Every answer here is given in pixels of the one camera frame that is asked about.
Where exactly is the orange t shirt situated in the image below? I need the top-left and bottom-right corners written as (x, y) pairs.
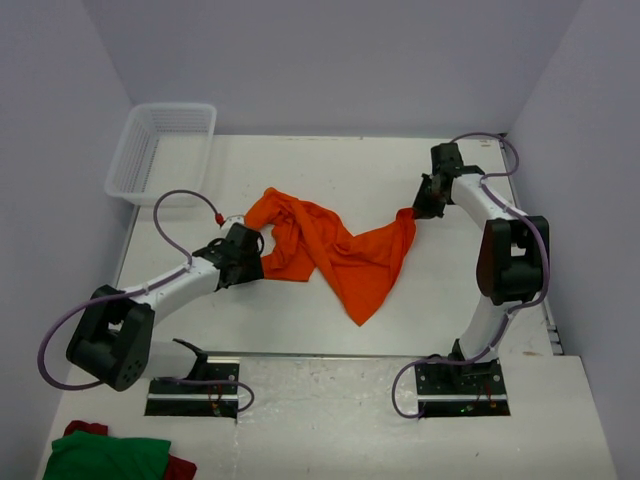
top-left (245, 188), bottom-right (416, 326)

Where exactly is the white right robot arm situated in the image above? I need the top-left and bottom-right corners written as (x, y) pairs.
top-left (412, 142), bottom-right (550, 393)

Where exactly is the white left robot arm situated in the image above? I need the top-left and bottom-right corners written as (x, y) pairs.
top-left (66, 222), bottom-right (264, 392)

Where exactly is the white plastic basket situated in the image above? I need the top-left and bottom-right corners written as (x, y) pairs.
top-left (104, 102), bottom-right (217, 207)

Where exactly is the red folded t shirt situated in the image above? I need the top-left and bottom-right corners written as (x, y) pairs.
top-left (63, 420), bottom-right (197, 479)

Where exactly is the green folded t shirt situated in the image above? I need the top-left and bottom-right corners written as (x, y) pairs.
top-left (43, 432), bottom-right (171, 479)

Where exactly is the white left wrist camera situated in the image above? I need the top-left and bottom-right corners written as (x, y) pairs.
top-left (221, 214), bottom-right (245, 230)

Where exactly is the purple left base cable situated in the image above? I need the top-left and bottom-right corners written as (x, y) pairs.
top-left (159, 378), bottom-right (255, 414)

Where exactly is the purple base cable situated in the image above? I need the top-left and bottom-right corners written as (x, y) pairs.
top-left (159, 378), bottom-right (255, 414)
top-left (391, 357), bottom-right (471, 421)

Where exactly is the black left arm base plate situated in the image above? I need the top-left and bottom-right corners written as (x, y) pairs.
top-left (144, 359), bottom-right (240, 419)

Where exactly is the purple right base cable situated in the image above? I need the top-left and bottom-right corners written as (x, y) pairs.
top-left (391, 357), bottom-right (471, 421)

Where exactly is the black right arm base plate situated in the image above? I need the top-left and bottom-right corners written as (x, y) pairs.
top-left (414, 360), bottom-right (511, 418)

